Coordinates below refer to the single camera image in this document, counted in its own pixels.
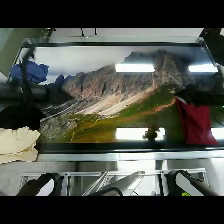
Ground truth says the red T-shirt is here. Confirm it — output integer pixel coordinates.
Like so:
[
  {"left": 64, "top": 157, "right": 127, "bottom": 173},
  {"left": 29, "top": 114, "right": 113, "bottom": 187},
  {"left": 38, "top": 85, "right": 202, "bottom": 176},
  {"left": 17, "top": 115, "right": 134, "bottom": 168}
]
[{"left": 174, "top": 95, "right": 220, "bottom": 147}]

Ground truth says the blue garment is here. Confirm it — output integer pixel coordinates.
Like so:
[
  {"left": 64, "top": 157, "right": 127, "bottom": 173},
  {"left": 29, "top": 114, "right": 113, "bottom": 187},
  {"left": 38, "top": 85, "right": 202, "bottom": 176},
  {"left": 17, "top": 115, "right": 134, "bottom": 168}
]
[{"left": 9, "top": 59, "right": 50, "bottom": 85}]

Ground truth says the black garment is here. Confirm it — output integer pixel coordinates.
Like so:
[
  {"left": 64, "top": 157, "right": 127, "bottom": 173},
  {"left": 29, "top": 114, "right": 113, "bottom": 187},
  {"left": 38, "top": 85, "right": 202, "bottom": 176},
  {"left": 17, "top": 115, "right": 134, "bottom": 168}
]
[{"left": 0, "top": 104, "right": 47, "bottom": 132}]

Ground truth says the cream garment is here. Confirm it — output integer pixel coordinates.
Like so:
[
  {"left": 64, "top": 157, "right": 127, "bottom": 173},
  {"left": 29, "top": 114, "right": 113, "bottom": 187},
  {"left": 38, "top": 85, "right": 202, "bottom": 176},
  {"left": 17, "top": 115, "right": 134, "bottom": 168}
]
[{"left": 0, "top": 125, "right": 42, "bottom": 165}]

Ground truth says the silver frame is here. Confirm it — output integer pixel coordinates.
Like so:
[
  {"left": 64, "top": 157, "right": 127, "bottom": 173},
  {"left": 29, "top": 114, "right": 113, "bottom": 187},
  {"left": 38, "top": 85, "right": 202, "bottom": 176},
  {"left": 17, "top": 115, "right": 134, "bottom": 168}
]
[{"left": 19, "top": 150, "right": 224, "bottom": 197}]

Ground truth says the black cable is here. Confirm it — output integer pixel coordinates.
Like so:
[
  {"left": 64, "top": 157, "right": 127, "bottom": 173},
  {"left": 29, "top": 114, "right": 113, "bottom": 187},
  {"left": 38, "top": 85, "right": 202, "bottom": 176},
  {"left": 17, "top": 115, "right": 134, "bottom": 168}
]
[{"left": 89, "top": 185, "right": 125, "bottom": 197}]

